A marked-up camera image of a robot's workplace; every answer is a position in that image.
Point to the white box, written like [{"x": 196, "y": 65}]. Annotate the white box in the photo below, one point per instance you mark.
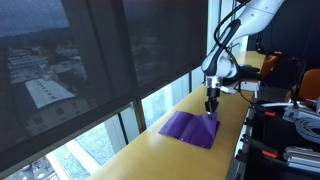
[{"x": 248, "y": 86}]

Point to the orange chair with black cushion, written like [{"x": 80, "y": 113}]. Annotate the orange chair with black cushion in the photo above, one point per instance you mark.
[{"x": 311, "y": 85}]

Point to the long aluminium extrusion rail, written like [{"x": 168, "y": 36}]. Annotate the long aluminium extrusion rail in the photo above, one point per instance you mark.
[{"x": 310, "y": 115}]

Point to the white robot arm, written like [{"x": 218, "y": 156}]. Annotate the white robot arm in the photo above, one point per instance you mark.
[{"x": 256, "y": 13}]

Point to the small metal rail bracket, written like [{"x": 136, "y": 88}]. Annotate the small metal rail bracket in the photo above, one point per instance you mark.
[{"x": 290, "y": 114}]

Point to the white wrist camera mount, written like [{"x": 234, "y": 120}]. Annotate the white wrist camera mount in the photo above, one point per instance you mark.
[{"x": 230, "y": 89}]

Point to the short aluminium extrusion rail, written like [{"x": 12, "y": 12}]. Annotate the short aluminium extrusion rail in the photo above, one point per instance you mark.
[
  {"x": 303, "y": 153},
  {"x": 305, "y": 166}
]

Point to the black stand post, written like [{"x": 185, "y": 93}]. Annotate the black stand post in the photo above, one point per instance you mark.
[{"x": 297, "y": 83}]

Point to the purple cloth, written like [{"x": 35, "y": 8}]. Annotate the purple cloth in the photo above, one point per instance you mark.
[{"x": 190, "y": 130}]

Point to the white tube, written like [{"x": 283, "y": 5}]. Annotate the white tube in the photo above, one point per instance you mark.
[{"x": 276, "y": 104}]

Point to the black bag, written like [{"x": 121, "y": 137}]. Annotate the black bag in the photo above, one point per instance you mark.
[{"x": 248, "y": 72}]

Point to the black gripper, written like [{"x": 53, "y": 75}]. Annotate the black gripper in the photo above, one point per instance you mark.
[{"x": 213, "y": 95}]

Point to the small orange chair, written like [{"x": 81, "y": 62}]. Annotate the small orange chair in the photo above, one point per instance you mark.
[{"x": 268, "y": 66}]

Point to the dark mesh window shade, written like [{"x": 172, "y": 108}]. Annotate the dark mesh window shade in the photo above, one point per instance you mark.
[{"x": 50, "y": 50}]

